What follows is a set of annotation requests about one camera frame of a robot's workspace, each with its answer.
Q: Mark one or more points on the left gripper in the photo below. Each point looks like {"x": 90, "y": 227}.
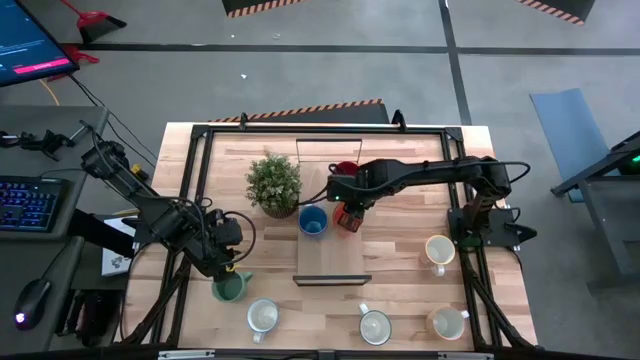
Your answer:
{"x": 214, "y": 255}

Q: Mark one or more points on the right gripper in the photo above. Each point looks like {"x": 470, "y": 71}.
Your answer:
{"x": 361, "y": 190}

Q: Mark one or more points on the orange mug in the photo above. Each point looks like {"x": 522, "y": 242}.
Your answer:
{"x": 342, "y": 223}

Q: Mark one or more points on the green faceted mug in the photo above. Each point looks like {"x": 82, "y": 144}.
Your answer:
{"x": 230, "y": 290}

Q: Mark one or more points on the dark red mug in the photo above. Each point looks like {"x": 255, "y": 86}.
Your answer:
{"x": 345, "y": 167}

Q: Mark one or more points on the blue mug white inside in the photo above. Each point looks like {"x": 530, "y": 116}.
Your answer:
{"x": 262, "y": 316}

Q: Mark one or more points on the pale yellow mug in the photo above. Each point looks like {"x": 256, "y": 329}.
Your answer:
{"x": 440, "y": 250}

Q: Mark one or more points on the white mug blue leaves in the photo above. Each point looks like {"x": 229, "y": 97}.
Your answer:
{"x": 375, "y": 327}

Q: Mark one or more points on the yellow dotted mug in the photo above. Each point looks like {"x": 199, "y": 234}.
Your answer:
{"x": 446, "y": 322}

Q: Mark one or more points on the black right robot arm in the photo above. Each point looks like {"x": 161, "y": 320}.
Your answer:
{"x": 440, "y": 170}

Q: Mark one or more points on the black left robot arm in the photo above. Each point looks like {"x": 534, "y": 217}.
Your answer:
{"x": 150, "y": 210}

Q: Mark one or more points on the green plant in striped pot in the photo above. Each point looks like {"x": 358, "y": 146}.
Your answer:
{"x": 274, "y": 182}

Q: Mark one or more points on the black hazard striped platform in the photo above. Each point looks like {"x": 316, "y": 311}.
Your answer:
{"x": 325, "y": 114}
{"x": 560, "y": 7}
{"x": 260, "y": 5}

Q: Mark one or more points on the white booklet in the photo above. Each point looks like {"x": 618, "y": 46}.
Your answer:
{"x": 117, "y": 260}

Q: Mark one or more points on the yellow power plug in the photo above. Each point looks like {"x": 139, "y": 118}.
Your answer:
{"x": 140, "y": 172}

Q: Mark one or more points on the black angled bar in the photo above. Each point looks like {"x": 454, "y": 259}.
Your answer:
{"x": 100, "y": 232}

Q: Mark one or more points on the black bag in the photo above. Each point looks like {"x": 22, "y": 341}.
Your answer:
{"x": 90, "y": 315}

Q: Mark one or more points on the black computer mouse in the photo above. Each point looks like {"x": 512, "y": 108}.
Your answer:
{"x": 32, "y": 300}

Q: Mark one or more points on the backlit black keyboard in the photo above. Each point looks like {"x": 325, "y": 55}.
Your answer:
{"x": 25, "y": 205}

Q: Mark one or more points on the black desk clamp tool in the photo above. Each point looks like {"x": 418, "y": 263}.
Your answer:
{"x": 50, "y": 141}

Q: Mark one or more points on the blue floor mat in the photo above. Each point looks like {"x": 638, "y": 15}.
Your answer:
{"x": 565, "y": 130}

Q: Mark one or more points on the grey desk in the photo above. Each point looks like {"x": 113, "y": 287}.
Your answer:
{"x": 45, "y": 120}

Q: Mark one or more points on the dark grey side table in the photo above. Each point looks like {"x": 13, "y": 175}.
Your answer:
{"x": 610, "y": 225}

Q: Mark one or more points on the red black hand broom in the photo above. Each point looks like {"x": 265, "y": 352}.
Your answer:
{"x": 92, "y": 19}

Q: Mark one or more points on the computer monitor blue screen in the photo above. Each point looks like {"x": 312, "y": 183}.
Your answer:
{"x": 25, "y": 45}

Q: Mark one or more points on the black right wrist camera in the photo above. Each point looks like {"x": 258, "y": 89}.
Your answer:
{"x": 337, "y": 190}

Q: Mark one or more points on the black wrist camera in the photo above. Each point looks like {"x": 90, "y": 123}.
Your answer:
{"x": 337, "y": 190}
{"x": 227, "y": 230}

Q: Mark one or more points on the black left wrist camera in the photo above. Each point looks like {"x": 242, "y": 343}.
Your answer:
{"x": 227, "y": 230}

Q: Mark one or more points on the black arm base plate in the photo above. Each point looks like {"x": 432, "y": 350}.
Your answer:
{"x": 142, "y": 235}
{"x": 507, "y": 225}

